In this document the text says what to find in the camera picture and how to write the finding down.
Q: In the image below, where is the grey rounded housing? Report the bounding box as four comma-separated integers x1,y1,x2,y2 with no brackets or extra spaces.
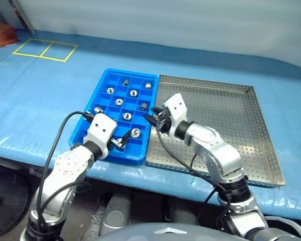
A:
169,204,199,226
99,193,131,235

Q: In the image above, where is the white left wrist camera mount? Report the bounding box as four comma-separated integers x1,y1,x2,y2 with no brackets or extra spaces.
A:
84,113,118,161

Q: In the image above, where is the perforated steel tray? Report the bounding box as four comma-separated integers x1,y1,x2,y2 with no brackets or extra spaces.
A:
145,74,286,188

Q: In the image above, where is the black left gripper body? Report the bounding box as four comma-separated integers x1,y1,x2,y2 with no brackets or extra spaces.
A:
109,137,125,150

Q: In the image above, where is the light blue table cover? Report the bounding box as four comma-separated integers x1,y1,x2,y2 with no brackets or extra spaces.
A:
0,29,301,221

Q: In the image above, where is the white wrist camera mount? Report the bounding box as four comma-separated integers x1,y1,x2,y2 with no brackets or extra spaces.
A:
84,113,118,161
162,93,189,138

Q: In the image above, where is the aluminium frame post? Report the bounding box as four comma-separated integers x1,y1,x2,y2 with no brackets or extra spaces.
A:
16,0,36,34

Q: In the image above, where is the yellow tape marking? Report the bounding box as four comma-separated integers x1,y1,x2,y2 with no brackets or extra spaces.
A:
12,38,78,63

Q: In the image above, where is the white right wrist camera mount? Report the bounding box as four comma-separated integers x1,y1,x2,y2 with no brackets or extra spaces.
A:
162,93,189,138

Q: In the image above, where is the black round disc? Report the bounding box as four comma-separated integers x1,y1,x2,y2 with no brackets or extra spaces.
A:
0,173,30,238

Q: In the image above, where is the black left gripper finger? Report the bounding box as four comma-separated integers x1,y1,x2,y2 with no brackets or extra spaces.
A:
119,130,133,150

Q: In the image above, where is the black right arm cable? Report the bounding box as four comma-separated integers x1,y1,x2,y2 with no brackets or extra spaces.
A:
155,119,233,226

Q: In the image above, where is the orange brown block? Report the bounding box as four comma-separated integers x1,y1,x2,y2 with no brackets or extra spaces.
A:
0,24,18,48

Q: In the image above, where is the grey robot torso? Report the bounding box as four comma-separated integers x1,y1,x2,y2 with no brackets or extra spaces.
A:
97,222,246,241

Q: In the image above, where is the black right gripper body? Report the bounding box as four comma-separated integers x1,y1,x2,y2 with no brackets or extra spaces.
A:
154,109,174,134

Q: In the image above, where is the blue compartment tray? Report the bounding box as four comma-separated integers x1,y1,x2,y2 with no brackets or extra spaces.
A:
68,68,159,166

